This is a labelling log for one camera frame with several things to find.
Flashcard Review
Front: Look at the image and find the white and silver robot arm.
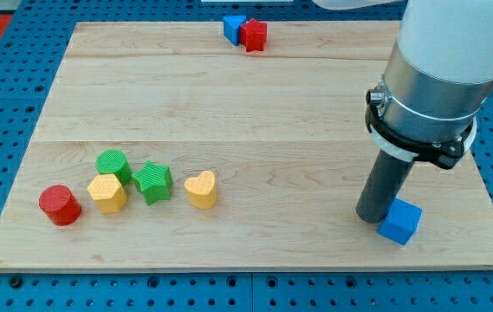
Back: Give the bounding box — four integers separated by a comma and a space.
366, 0, 493, 169

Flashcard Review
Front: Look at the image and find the yellow hexagon block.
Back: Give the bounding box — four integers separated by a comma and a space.
87, 174, 128, 214

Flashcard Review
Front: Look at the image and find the yellow heart block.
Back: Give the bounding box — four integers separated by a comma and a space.
184, 171, 217, 210

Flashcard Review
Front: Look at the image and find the wooden board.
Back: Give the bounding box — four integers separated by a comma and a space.
0, 21, 493, 273

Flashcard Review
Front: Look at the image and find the green star block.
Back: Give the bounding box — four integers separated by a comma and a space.
132, 161, 173, 205

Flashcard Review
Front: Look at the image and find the red star block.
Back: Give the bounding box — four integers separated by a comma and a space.
239, 18, 268, 52

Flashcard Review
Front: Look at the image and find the blue triangle block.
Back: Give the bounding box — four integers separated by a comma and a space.
223, 16, 246, 46

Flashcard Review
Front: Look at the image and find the green cylinder block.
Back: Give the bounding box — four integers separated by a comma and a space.
95, 149, 132, 185

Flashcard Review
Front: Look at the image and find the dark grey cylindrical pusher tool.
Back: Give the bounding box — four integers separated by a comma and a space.
355, 151, 414, 224

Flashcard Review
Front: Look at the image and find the blue cube block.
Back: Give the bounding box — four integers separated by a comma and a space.
377, 198, 423, 245

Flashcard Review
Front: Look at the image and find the red cylinder block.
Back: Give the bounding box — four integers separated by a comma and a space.
39, 185, 81, 226

